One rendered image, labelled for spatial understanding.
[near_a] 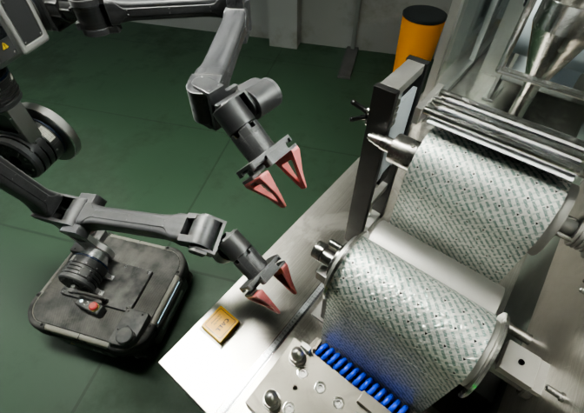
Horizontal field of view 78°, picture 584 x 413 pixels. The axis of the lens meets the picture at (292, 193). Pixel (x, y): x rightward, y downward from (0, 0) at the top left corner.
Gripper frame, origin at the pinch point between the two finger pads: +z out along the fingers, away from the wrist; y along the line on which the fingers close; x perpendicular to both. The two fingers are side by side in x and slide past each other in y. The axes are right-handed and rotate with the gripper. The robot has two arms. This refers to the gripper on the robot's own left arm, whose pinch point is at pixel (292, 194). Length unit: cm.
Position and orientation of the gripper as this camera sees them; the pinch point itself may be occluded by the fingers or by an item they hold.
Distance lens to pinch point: 65.6
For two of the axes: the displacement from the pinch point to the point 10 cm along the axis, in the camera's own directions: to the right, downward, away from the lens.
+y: -6.3, 5.8, -5.2
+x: 5.0, -2.1, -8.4
